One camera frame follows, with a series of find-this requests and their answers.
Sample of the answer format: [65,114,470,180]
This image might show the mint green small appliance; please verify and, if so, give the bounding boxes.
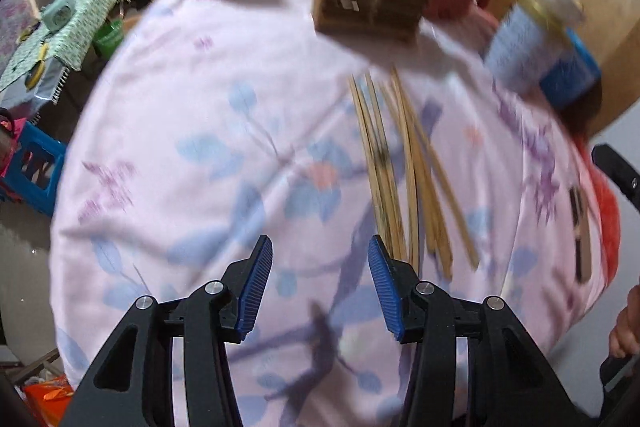
[41,0,76,30]

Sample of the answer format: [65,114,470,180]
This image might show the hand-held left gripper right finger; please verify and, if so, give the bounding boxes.
[367,234,596,427]

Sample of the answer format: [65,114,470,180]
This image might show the blue lidded canister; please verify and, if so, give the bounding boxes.
[539,32,601,110]

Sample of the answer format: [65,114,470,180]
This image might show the yellow round gadget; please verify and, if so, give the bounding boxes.
[25,41,50,88]

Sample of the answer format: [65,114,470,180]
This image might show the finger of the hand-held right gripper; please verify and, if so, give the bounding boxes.
[591,144,640,213]

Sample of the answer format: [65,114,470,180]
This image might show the green bucket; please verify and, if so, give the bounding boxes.
[92,20,125,58]

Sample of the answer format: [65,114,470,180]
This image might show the blue plastic stool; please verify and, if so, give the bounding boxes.
[0,122,67,217]

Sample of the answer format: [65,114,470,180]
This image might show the white milk powder can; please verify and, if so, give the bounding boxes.
[484,0,571,95]

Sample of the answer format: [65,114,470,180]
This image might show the person's right hand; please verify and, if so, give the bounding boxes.
[609,284,640,358]

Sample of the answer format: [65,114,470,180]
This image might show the pile of wooden chopsticks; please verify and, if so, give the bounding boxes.
[348,66,481,280]

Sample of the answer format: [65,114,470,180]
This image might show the green patterned side table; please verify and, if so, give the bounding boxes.
[0,0,135,105]

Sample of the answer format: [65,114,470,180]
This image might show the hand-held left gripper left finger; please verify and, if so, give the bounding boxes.
[60,234,274,427]

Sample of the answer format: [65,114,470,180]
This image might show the orange plastic bag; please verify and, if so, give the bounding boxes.
[22,374,76,423]

